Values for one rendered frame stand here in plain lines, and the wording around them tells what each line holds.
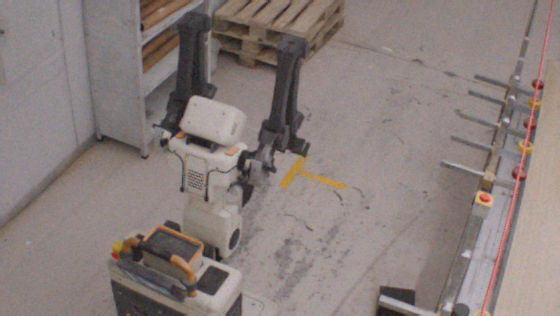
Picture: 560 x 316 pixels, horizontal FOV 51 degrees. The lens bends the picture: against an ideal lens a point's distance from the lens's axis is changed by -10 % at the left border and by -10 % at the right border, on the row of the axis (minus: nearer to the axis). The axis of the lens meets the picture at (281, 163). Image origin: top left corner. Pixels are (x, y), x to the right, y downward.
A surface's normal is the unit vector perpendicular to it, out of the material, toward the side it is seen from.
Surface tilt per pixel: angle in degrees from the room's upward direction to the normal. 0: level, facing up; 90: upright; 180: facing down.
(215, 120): 48
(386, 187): 0
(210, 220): 82
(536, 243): 0
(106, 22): 90
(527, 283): 0
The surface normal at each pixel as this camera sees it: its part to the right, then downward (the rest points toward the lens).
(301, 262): 0.06, -0.78
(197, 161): -0.41, 0.43
